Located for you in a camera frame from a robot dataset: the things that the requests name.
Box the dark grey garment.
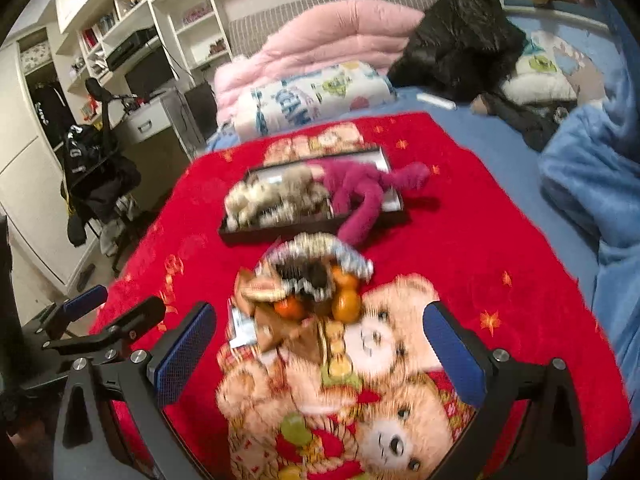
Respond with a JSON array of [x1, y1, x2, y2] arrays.
[[472, 91, 571, 153]]

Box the cream plush bear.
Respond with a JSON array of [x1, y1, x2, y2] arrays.
[[225, 180, 282, 227]]

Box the blue fleece blanket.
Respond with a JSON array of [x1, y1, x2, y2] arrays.
[[540, 60, 640, 301]]

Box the white desk with drawer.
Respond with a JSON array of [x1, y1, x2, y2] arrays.
[[107, 87, 206, 162]]

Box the black printer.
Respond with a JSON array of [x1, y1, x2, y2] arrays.
[[105, 27, 159, 72]]

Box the beige fluffy plush toy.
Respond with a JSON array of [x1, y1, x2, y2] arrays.
[[277, 167, 333, 222]]

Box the red bear print blanket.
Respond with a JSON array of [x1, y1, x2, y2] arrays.
[[90, 112, 633, 480]]

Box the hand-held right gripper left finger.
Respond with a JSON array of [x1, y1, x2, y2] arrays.
[[52, 302, 217, 480]]

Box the white cartoon print pillow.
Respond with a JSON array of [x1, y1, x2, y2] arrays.
[[502, 30, 578, 103]]

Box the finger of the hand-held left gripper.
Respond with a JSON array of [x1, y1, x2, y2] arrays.
[[42, 296, 167, 367], [22, 285, 109, 342]]

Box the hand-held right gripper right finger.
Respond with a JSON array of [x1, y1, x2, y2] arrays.
[[423, 302, 589, 480]]

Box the black computer tower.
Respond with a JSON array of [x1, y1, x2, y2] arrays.
[[184, 82, 219, 144]]

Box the black puffer jacket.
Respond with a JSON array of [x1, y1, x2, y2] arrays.
[[387, 0, 528, 102]]

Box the white remote control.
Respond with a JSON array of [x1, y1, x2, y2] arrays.
[[416, 92, 457, 111]]

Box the tan snack packet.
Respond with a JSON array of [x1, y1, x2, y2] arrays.
[[255, 310, 322, 362], [237, 267, 286, 307]]

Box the magenta plush toy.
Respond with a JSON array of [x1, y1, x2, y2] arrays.
[[307, 160, 433, 248]]

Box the white cartoon print blanket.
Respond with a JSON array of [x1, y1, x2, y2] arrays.
[[235, 60, 398, 141]]

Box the black shallow box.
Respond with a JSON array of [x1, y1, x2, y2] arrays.
[[218, 145, 411, 247]]

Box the blue bed sheet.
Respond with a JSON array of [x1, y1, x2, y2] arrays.
[[205, 0, 640, 480]]

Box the white wardrobe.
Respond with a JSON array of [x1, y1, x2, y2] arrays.
[[0, 27, 97, 292]]

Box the grey striped headboard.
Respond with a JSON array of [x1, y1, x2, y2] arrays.
[[229, 0, 503, 58]]

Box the black hanging clothes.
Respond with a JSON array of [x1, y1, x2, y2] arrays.
[[27, 80, 77, 152]]

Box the black computer monitor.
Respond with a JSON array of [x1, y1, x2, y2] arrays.
[[125, 50, 177, 102]]

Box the black clothes with white print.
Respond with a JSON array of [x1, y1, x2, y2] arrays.
[[61, 122, 143, 247]]

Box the black office chair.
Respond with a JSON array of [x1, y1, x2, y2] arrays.
[[60, 77, 146, 273]]

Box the pink quilt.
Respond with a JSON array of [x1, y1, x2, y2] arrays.
[[214, 0, 426, 126]]

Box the tangerine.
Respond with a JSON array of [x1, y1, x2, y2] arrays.
[[274, 296, 307, 321], [330, 266, 359, 291], [332, 287, 362, 324]]

